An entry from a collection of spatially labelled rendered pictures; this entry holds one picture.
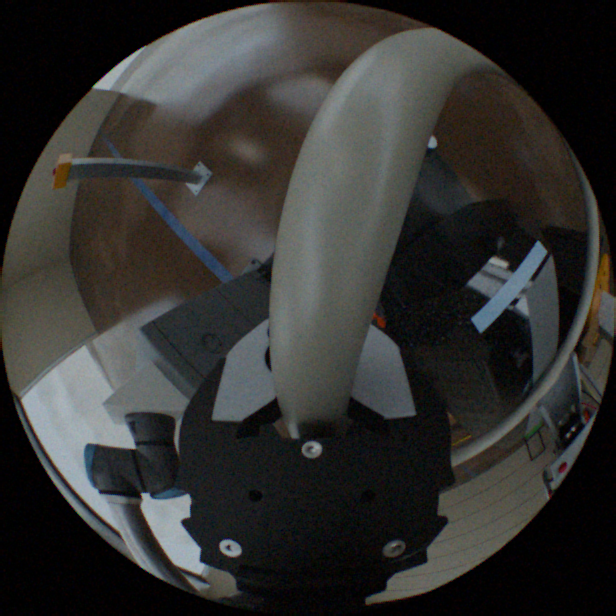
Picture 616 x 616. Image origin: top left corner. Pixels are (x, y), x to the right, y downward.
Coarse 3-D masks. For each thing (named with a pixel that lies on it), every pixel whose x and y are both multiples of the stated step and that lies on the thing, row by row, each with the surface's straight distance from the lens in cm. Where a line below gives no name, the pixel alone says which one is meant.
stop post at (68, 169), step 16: (64, 160) 110; (80, 160) 115; (96, 160) 116; (112, 160) 119; (128, 160) 124; (64, 176) 109; (80, 176) 113; (96, 176) 116; (112, 176) 119; (128, 176) 123; (144, 176) 128; (160, 176) 134; (176, 176) 141; (192, 176) 149; (208, 176) 151
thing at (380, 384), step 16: (368, 336) 11; (384, 336) 11; (368, 352) 10; (384, 352) 10; (368, 368) 9; (384, 368) 9; (400, 368) 9; (368, 384) 8; (384, 384) 9; (400, 384) 9; (352, 400) 8; (368, 400) 8; (384, 400) 8; (400, 400) 8; (352, 416) 9; (368, 416) 8; (384, 416) 8; (400, 416) 8; (368, 432) 11
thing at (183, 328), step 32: (224, 288) 94; (256, 288) 110; (160, 320) 69; (192, 320) 73; (224, 320) 80; (256, 320) 90; (160, 352) 63; (192, 352) 66; (224, 352) 71; (192, 384) 60
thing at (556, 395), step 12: (552, 360) 47; (576, 360) 48; (564, 372) 55; (576, 372) 51; (552, 384) 52; (564, 384) 60; (576, 384) 59; (552, 396) 57; (564, 396) 66; (576, 396) 69; (540, 408) 45; (552, 408) 63; (564, 408) 73; (576, 408) 83; (552, 420) 71; (552, 432) 66
